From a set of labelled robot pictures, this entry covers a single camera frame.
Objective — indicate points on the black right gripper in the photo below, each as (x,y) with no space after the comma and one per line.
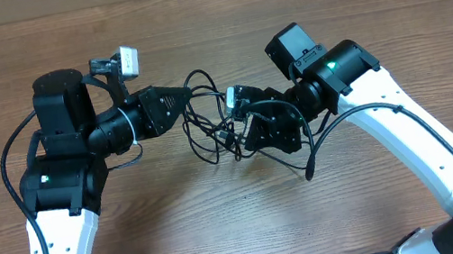
(265,137)

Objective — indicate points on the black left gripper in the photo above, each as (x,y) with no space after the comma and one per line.
(145,102)

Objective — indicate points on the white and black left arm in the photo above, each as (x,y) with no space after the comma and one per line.
(83,120)

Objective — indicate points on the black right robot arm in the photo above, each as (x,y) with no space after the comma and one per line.
(347,83)

